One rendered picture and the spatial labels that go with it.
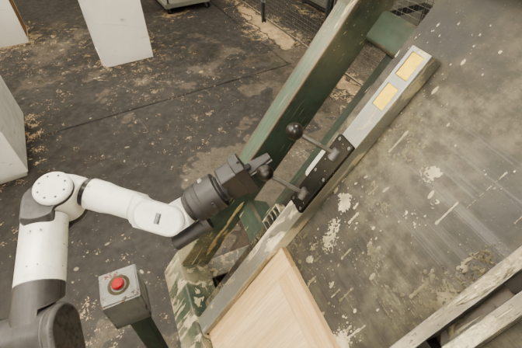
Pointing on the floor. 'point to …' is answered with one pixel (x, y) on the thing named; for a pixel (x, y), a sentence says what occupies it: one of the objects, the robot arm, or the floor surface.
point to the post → (149, 333)
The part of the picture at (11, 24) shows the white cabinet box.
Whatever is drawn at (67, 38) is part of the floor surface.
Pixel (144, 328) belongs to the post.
